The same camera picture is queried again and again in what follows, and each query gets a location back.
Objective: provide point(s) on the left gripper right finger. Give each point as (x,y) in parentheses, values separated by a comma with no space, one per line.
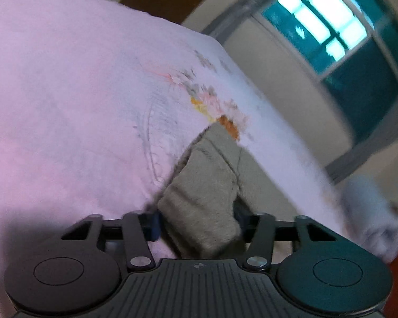
(258,230)

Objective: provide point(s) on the grey right curtain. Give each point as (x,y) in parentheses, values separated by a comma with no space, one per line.
(385,133)

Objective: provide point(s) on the pink floral bed sheet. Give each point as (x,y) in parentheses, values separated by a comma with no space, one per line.
(98,102)

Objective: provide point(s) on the teal glass window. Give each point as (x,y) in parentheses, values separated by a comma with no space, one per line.
(352,48)

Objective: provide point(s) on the light blue rolled quilt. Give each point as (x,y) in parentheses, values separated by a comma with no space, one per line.
(372,218)

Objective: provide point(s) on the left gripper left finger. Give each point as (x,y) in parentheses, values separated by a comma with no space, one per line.
(138,229)

